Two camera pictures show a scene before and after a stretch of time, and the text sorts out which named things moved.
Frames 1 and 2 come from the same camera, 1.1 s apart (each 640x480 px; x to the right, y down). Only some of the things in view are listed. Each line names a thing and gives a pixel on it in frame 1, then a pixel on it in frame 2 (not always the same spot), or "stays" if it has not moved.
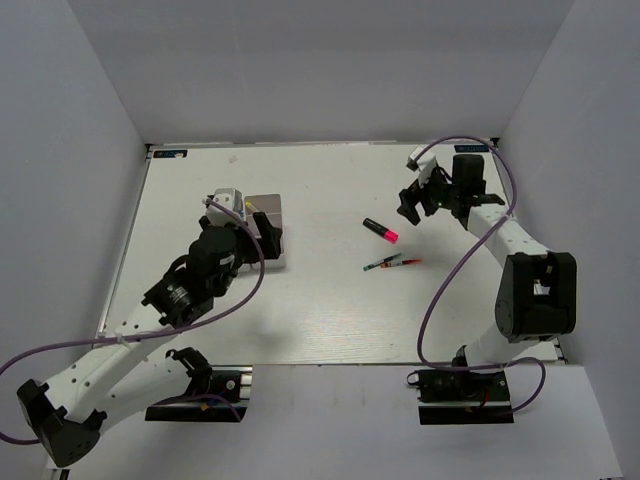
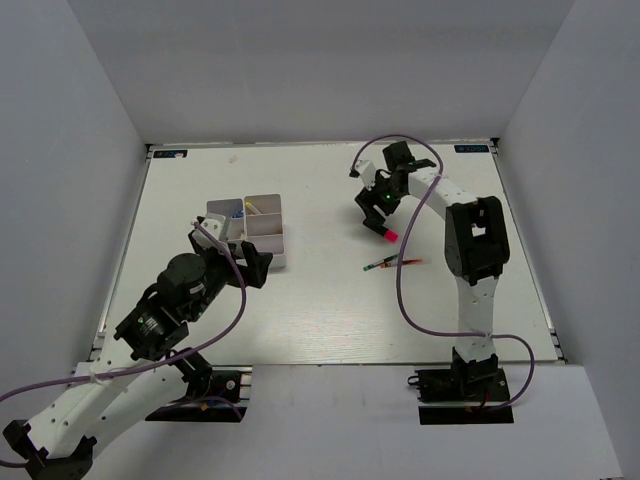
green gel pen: (391, 257) stays
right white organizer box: (270, 205) stays
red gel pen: (406, 261) stays
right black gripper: (412, 195) to (370, 198)
